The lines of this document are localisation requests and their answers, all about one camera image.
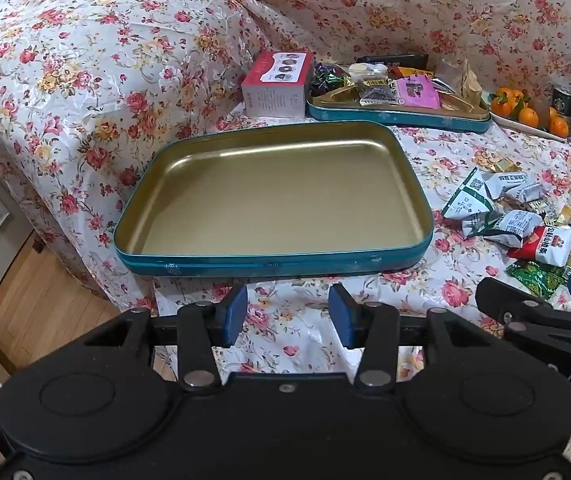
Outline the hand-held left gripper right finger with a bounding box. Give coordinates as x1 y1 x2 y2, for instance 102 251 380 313
329 284 506 395

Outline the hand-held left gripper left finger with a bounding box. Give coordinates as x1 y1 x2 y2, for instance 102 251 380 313
73 284 249 394

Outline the red white snack packet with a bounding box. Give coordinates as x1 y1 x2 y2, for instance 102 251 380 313
508 225 571 267

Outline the green white snack packet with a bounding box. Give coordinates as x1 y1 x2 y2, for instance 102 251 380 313
440 166 497 222
464 209 545 249
480 170 555 205

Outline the leopard pattern snack packet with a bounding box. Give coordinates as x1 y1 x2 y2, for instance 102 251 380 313
524 197 560 222

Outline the large empty-bottomed teal tin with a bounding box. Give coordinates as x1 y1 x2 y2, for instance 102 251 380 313
114 121 435 277

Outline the gold foil candy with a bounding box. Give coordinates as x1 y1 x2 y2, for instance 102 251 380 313
471 156 522 177

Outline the dark coffee can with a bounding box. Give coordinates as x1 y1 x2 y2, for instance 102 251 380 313
551 82 571 134

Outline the brown kiwi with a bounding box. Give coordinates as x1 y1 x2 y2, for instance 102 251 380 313
530 97 552 129

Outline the white plate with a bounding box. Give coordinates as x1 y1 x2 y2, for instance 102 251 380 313
488 91 571 142

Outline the pile of tangerines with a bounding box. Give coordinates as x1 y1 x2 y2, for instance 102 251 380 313
490 87 571 138

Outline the divided teal tin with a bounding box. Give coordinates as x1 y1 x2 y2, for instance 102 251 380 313
306 77 492 134

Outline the brown paper bag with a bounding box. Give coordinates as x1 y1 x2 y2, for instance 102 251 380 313
459 57 482 111

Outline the clear packet with dark sweet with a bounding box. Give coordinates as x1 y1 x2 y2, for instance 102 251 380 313
358 81 399 107

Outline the pink packet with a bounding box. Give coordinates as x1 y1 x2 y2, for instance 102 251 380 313
396 76 441 110

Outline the red and grey box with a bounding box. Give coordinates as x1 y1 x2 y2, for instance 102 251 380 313
242 51 315 118

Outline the green foil candy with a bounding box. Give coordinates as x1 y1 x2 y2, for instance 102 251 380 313
321 75 352 97

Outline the translucent grey packet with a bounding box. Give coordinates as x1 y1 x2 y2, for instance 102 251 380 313
435 57 466 94

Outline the yellow red stick packet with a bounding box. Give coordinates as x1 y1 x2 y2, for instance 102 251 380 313
390 65 434 80

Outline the white round cake in wrap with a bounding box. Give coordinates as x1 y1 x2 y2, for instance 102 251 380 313
349 62 390 81

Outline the long black bar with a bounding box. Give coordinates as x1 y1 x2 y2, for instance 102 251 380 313
355 54 429 69

